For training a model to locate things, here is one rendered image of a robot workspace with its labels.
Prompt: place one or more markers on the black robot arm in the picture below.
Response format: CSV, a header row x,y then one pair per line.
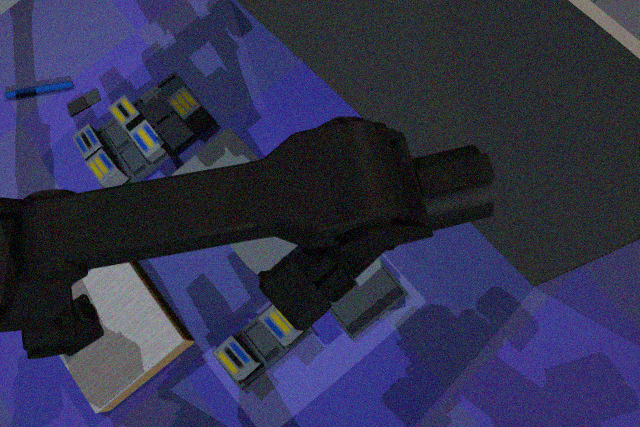
x,y
341,185

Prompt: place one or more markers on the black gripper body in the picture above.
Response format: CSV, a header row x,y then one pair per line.
x,y
295,294

